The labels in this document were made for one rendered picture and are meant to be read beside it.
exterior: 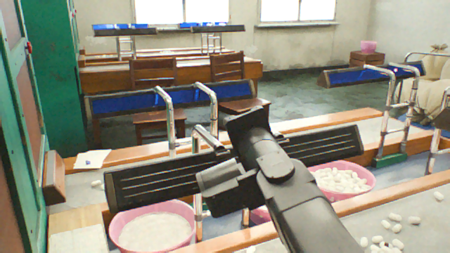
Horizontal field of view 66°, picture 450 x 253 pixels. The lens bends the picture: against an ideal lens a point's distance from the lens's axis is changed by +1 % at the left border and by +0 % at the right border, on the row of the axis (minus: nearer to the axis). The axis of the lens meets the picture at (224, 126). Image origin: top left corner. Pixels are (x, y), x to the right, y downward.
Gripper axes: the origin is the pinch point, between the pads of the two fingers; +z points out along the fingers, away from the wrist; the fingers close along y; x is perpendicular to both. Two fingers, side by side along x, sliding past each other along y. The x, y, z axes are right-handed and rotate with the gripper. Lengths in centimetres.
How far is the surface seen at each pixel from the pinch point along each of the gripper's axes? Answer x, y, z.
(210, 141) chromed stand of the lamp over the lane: -6.8, 6.5, 11.5
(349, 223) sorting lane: 24, 58, 25
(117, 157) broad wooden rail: -48, 29, 83
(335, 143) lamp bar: 21.1, 20.3, 13.1
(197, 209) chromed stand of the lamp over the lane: -17.6, 29.1, 22.5
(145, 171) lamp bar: -20.4, 3.3, 3.1
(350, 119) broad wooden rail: 69, 72, 111
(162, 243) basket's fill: -32, 38, 27
